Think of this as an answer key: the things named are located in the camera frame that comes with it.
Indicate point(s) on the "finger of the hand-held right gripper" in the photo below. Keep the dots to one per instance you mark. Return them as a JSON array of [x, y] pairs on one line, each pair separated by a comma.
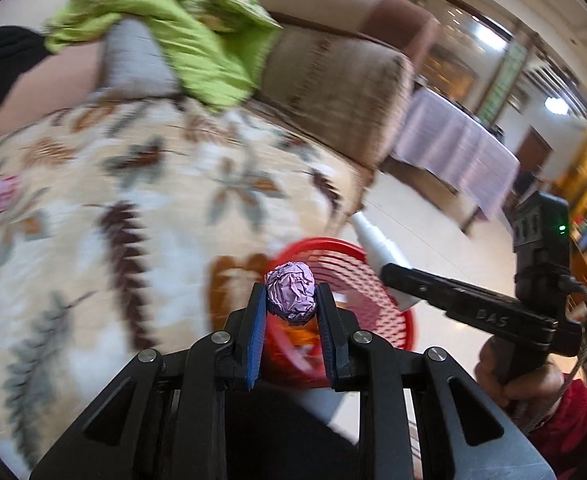
[[473, 305]]

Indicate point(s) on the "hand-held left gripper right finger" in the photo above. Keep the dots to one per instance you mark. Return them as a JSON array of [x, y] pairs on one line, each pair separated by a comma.
[[326, 332]]

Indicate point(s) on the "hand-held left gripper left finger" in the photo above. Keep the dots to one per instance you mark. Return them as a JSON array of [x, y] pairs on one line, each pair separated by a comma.
[[256, 332]]

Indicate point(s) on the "red plastic basket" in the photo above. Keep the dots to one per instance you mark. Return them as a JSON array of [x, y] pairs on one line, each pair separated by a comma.
[[373, 310]]

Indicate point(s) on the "purple foil wrapper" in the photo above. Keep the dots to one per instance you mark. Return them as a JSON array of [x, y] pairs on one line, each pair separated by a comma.
[[291, 290]]

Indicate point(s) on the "white plastic bottle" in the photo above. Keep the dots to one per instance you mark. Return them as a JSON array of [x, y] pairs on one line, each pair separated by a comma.
[[378, 245]]

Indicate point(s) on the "person's right forearm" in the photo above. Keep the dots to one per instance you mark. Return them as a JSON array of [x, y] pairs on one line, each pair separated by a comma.
[[578, 420]]

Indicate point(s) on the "person's right hand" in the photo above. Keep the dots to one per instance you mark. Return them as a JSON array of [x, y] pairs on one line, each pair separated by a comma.
[[528, 385]]

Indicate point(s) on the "table with white tablecloth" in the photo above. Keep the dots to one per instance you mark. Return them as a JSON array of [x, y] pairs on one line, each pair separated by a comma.
[[453, 150]]

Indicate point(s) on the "leaf printed blanket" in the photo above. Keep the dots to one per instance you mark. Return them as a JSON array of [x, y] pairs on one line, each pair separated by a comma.
[[123, 160]]

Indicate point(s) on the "brown upholstered sofa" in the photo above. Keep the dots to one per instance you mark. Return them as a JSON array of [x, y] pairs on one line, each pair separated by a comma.
[[333, 85]]

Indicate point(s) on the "green blanket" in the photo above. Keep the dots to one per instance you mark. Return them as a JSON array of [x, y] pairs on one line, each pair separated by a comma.
[[198, 40]]

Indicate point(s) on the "grey quilted pillow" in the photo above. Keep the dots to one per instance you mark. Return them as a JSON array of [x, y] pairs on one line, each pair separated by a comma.
[[133, 60]]

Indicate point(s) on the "black cloth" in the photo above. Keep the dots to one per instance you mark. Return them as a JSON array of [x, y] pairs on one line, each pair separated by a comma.
[[3, 70]]

